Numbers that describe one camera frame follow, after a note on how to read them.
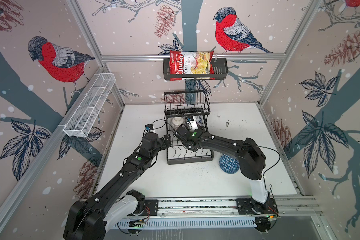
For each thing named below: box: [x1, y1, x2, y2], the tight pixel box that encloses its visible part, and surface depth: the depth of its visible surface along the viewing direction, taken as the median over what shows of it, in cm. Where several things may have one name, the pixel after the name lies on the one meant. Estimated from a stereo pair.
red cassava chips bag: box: [169, 50, 215, 81], surface depth 90 cm
